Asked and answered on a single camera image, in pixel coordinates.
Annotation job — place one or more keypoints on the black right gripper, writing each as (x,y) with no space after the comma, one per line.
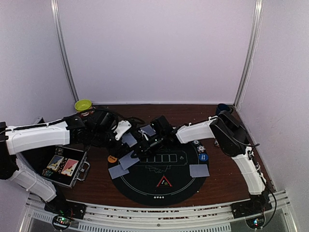
(146,147)

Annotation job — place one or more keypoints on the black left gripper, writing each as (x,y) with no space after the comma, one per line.
(114,147)

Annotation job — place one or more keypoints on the blue playing card deck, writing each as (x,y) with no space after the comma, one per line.
(129,139)

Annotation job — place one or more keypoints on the orange round blind button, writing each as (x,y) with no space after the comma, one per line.
(112,159)

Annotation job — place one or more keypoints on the blue card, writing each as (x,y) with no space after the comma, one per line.
(128,160)
(199,170)
(148,130)
(117,171)

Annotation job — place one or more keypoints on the blue round blind button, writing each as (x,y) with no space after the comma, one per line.
(203,157)

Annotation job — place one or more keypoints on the red black triangle marker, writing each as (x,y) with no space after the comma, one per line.
(164,182)

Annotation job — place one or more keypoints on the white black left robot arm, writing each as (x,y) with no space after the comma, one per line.
(38,157)

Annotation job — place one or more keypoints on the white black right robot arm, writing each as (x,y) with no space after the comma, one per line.
(233,142)

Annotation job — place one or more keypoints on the green bowl on red saucer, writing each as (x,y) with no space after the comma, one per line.
(83,105)

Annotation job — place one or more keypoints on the round black poker mat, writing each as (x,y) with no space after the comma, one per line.
(172,161)

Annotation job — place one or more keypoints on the aluminium poker case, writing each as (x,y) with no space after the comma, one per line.
(64,165)

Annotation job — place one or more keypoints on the red card box in case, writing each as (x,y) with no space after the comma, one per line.
(69,167)

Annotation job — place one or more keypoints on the blue card box in case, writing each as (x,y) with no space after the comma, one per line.
(55,162)

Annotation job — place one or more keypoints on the dark blue enamel mug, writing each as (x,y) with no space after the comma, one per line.
(223,107)

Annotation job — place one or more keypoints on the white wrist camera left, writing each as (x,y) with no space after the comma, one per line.
(122,127)

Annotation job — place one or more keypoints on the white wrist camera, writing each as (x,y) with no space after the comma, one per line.
(144,135)
(122,127)

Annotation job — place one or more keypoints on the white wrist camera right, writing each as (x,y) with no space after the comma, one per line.
(144,135)

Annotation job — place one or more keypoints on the aluminium front rail frame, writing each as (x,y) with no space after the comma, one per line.
(207,211)

